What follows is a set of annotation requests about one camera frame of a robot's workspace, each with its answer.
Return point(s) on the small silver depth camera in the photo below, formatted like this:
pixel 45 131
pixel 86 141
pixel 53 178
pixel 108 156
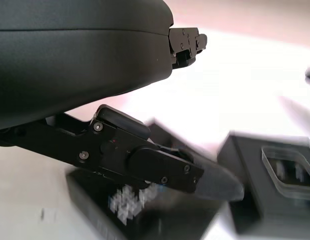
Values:
pixel 290 172

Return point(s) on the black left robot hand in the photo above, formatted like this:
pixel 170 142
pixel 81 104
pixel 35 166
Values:
pixel 69 62

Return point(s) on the black open camera box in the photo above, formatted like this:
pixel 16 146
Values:
pixel 247 175

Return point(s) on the black RealSense box lid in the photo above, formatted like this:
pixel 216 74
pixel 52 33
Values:
pixel 149 215

